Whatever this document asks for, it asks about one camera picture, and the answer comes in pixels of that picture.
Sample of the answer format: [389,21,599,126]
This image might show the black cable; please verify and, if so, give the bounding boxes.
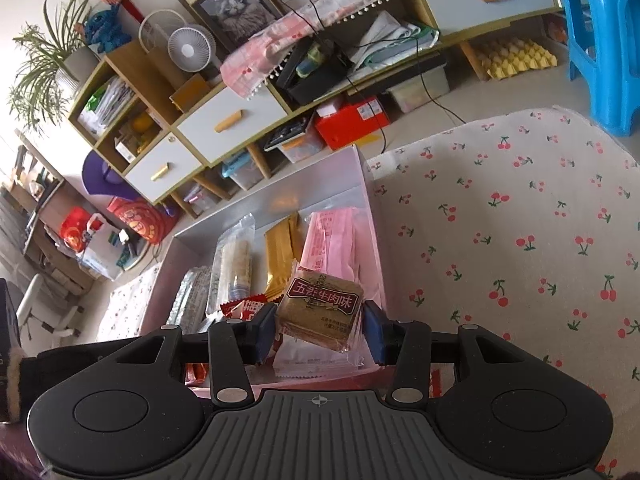
[280,0,466,154]

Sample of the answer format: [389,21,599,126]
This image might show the cherry print blanket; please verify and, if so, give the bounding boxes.
[96,105,640,480]

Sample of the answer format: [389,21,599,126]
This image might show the wooden shelf unit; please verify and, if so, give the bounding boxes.
[0,130,91,286]

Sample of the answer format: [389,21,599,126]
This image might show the pink cherry cloth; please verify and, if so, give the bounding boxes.
[220,0,477,99]

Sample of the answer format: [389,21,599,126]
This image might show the stack of papers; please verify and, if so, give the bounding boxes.
[77,77,139,136]

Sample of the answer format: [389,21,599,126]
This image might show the green potted plant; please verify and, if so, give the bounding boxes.
[7,0,101,131]

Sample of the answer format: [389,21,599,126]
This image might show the pink cake packet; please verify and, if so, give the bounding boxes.
[304,210,372,302]

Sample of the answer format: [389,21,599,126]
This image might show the white grey snack packet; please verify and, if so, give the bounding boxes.
[272,332,367,379]

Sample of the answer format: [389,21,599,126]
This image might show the pink cardboard box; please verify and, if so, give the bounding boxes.
[140,144,444,402]

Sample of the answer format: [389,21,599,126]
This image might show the red box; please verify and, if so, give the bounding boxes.
[313,96,391,151]

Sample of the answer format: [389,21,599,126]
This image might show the purple hat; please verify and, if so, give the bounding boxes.
[82,150,134,196]

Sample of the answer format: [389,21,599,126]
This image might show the yellow egg tray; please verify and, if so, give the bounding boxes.
[472,37,559,81]

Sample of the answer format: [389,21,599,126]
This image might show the clear bin with blue lid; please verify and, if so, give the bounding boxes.
[222,152,265,190]

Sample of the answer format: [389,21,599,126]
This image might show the person's left forearm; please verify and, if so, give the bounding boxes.
[0,422,51,480]

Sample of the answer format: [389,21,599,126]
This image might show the clear rice cracker packet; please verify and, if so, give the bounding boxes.
[211,214,257,317]

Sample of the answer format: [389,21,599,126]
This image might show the clear bin with black lid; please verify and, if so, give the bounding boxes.
[263,117,326,164]

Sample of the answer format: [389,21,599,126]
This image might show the wooden cabinet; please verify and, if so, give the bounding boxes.
[67,0,569,217]

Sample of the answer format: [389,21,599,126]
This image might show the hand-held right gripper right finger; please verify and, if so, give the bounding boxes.
[362,301,547,407]

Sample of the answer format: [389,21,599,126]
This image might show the blue plush toy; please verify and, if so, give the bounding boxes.
[82,2,132,54]

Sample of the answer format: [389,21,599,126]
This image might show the framed cat picture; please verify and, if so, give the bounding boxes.
[177,0,286,56]

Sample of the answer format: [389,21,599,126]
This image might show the white wire fan guard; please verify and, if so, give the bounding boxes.
[138,8,191,56]

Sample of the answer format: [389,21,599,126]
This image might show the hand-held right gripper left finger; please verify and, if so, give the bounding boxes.
[100,302,279,407]

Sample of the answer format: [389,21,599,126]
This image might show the white desk fan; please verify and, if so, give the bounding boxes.
[167,26,221,78]

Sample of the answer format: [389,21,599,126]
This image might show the red round bag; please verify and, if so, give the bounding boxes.
[107,196,169,245]

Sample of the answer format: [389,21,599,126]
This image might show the silver long bar packet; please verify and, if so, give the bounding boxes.
[167,265,212,327]

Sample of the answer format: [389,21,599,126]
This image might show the small clear storage bin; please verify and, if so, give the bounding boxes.
[182,185,219,216]

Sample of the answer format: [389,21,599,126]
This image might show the folded white green cloth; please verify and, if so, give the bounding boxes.
[350,10,441,69]

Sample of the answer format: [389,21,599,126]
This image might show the black storage box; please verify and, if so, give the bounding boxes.
[275,37,354,106]

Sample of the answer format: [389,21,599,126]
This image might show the small wooden box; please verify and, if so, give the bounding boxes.
[169,73,211,111]

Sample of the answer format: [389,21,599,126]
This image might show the gold snack packet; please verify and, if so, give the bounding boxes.
[263,212,304,302]

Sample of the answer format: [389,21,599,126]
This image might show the red snack packet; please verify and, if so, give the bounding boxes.
[220,297,277,322]

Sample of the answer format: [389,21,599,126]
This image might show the small brown snack packet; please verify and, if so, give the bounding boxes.
[274,258,366,357]

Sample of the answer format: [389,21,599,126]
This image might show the red gift bag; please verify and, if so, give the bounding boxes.
[59,207,99,251]

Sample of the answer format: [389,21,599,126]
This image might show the blue plastic stool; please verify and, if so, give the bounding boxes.
[557,0,640,137]

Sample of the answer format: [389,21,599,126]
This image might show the white shopping bag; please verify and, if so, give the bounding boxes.
[80,212,131,281]

